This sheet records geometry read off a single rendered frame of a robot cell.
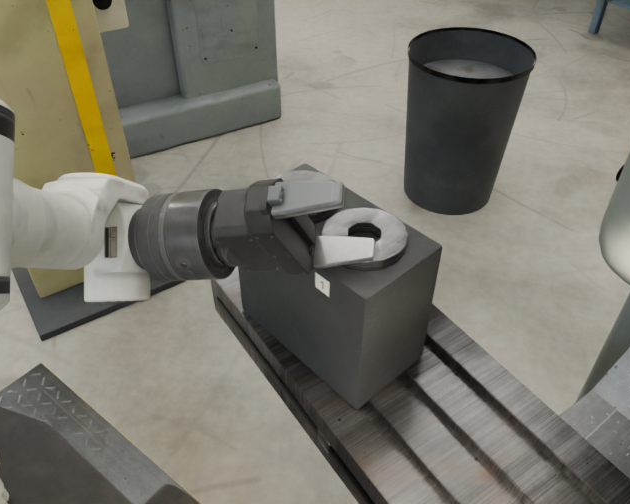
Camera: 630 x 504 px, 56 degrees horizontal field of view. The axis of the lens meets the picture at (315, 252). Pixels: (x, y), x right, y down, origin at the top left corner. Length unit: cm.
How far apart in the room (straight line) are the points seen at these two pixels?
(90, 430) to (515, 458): 96
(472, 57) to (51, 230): 231
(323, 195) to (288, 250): 7
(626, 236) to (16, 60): 172
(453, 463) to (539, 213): 206
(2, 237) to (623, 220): 34
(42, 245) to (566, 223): 236
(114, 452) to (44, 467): 22
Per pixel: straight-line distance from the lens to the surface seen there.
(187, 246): 55
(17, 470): 121
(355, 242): 58
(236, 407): 186
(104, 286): 62
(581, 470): 74
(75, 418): 145
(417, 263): 62
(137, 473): 133
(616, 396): 87
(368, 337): 62
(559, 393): 202
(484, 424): 73
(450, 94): 225
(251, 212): 50
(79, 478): 116
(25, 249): 49
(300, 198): 49
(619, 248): 33
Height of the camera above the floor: 153
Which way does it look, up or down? 41 degrees down
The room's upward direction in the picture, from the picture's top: straight up
